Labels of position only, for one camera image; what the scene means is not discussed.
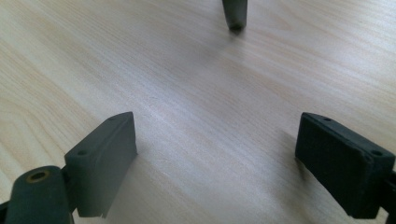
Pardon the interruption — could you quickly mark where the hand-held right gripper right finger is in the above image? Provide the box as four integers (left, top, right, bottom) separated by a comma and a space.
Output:
294, 111, 396, 219

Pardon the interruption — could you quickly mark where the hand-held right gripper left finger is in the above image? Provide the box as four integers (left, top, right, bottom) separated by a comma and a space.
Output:
64, 111, 138, 218

